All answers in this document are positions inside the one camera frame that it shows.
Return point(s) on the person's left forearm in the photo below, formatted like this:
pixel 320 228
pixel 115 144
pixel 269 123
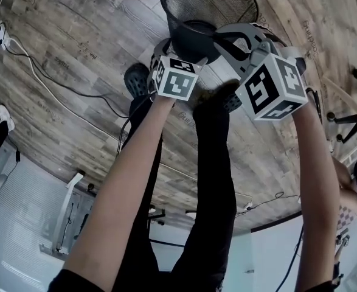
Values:
pixel 126 178

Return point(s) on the person's right black shoe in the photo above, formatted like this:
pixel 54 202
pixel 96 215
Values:
pixel 233 102

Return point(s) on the person's left leg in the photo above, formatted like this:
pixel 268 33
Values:
pixel 138 239

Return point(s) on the person's black shirt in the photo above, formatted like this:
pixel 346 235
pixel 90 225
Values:
pixel 71 283

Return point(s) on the white metal stand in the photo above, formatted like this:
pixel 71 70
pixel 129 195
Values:
pixel 65 205

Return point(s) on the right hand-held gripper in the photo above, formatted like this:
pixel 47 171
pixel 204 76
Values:
pixel 266 93

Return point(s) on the black wire mesh wastebasket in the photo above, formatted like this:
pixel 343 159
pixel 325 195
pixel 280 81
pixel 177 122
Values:
pixel 193 41

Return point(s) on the white power strip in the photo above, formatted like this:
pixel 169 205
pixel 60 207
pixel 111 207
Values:
pixel 2 35

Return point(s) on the light wooden desk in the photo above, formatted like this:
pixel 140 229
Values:
pixel 345 96

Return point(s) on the checkered cloth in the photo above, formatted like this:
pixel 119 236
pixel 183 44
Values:
pixel 347 217

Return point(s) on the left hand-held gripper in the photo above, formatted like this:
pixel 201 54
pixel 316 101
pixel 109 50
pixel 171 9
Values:
pixel 175 84

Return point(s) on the person's black shoe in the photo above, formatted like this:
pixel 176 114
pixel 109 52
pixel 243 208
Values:
pixel 135 81
pixel 233 102

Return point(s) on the person's left black shoe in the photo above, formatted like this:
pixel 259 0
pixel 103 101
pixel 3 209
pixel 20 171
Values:
pixel 135 81

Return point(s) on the person's right forearm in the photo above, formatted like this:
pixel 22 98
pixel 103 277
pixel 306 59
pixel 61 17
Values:
pixel 315 178

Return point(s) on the black metal frame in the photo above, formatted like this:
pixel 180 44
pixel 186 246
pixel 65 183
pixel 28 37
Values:
pixel 158 216

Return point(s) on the black office chair base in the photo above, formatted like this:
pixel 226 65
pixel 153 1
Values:
pixel 348 119

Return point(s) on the person's leg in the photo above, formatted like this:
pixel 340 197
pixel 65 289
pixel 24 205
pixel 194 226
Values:
pixel 211 163
pixel 138 239

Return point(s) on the white window blinds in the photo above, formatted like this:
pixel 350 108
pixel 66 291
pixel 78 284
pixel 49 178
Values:
pixel 20 248

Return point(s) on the person's right leg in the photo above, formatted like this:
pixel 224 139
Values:
pixel 211 163

